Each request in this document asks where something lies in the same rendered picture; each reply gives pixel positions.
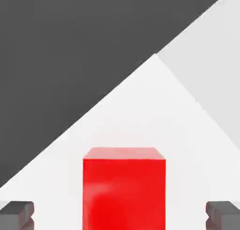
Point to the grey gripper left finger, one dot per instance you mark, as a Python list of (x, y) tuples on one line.
[(16, 215)]

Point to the small red cube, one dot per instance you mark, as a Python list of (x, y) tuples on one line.
[(123, 192)]

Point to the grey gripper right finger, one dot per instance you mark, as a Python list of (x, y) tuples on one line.
[(223, 216)]

